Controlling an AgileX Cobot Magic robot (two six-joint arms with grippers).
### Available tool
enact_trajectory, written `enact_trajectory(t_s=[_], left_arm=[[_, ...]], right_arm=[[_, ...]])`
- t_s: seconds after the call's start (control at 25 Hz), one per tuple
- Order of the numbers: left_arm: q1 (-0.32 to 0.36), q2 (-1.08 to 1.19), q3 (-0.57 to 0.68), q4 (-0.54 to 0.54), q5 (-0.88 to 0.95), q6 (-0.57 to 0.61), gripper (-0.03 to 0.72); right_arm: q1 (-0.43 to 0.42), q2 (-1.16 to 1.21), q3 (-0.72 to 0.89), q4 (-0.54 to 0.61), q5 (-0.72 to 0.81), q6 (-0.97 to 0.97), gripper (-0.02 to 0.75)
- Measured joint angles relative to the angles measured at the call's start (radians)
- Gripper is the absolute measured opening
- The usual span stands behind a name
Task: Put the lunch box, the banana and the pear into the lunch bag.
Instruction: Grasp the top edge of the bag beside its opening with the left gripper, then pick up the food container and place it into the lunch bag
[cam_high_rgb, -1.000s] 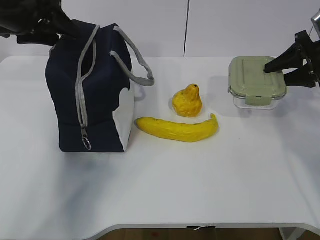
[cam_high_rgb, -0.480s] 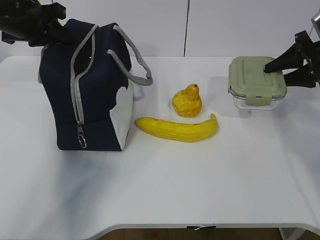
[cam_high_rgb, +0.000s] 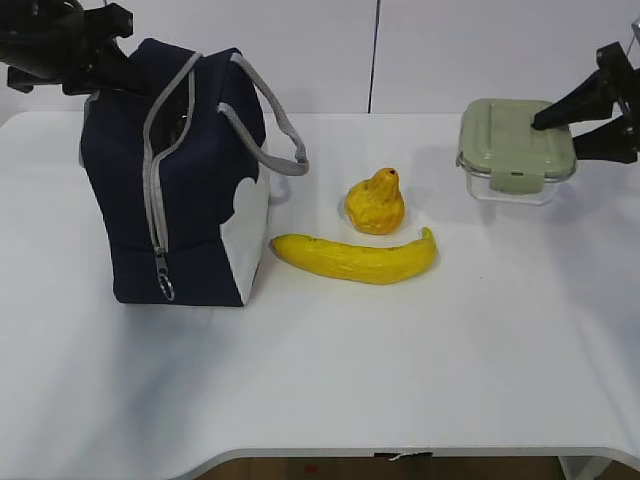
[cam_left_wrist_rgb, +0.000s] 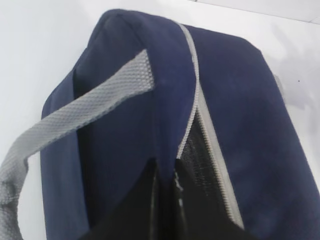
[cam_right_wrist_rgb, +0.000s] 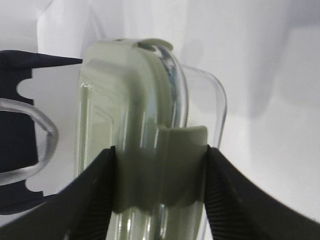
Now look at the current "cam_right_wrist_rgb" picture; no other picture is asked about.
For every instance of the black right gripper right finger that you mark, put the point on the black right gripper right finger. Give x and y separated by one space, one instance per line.
237 209

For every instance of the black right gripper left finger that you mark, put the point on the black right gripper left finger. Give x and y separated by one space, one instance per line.
81 211

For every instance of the navy blue lunch bag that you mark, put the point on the navy blue lunch bag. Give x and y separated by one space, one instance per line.
17 130

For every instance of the glass container green lid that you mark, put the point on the glass container green lid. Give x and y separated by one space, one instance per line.
159 116

